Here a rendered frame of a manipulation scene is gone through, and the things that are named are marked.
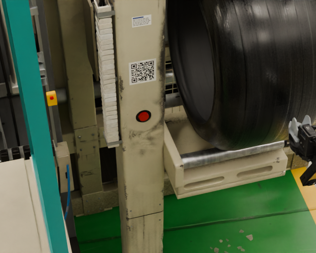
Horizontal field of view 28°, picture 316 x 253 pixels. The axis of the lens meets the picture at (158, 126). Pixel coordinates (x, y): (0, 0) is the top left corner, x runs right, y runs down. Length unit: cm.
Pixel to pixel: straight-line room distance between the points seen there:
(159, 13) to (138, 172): 56
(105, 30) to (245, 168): 64
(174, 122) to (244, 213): 91
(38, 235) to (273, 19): 76
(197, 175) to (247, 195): 114
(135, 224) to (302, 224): 105
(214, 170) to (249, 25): 54
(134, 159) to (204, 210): 109
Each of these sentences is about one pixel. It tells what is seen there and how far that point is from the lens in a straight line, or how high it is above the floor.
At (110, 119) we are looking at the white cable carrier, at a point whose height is 106.
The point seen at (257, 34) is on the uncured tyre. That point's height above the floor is 138.
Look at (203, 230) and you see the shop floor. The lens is 287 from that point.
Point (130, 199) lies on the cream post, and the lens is 203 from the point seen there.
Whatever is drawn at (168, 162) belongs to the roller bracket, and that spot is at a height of 90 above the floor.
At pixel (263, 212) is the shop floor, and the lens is 296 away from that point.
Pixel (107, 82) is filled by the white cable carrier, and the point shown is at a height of 120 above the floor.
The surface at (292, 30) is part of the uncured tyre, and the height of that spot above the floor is 138.
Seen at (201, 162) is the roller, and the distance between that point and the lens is 188.
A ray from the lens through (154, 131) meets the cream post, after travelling 184.
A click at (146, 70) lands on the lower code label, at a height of 122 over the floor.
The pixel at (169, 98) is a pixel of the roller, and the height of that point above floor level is 92.
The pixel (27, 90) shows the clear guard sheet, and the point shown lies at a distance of 59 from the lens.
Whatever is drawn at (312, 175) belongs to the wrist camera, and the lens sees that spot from 160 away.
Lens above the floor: 225
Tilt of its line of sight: 43 degrees down
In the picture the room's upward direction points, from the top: straight up
